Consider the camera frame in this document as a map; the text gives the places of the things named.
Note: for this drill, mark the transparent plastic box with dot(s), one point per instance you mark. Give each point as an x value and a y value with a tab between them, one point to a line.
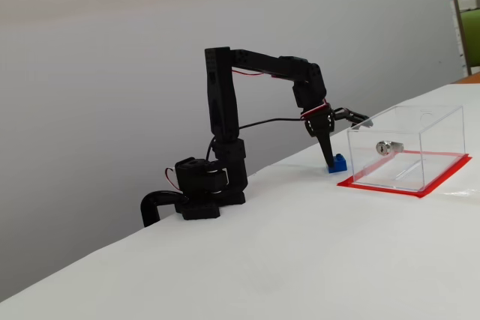
442	147

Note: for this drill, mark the silver cam lock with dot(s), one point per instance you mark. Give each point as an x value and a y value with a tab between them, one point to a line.
388	146

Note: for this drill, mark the green panel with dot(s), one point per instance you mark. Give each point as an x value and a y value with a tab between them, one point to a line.
471	35

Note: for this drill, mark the blue lego brick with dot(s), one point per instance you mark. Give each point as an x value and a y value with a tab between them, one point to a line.
339	165

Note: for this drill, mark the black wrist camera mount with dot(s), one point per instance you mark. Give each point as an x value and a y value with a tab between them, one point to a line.
352	115

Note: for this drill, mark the black table clamp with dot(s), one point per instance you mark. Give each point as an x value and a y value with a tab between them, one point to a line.
148	204

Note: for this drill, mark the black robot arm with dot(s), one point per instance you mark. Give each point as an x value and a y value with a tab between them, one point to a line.
221	102

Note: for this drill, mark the red tape outline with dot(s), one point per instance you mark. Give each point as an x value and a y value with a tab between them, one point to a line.
378	187

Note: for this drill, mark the brown wooden table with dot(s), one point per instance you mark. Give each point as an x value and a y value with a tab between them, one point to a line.
468	77

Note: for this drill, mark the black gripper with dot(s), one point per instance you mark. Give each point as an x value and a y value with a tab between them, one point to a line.
319	124

